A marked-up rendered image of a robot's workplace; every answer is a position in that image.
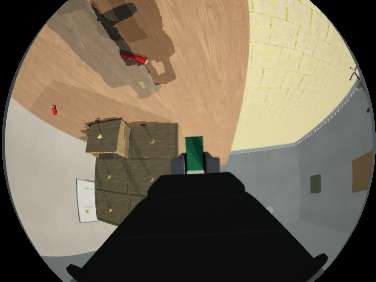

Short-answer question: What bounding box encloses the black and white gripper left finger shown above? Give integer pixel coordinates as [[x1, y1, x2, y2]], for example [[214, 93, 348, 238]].
[[170, 153, 188, 175]]

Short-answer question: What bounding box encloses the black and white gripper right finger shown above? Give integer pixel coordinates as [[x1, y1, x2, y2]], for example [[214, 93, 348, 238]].
[[203, 152, 220, 173]]

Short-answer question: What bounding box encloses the small wooden chest of drawers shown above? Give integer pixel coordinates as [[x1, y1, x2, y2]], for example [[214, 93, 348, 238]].
[[95, 123, 183, 226]]

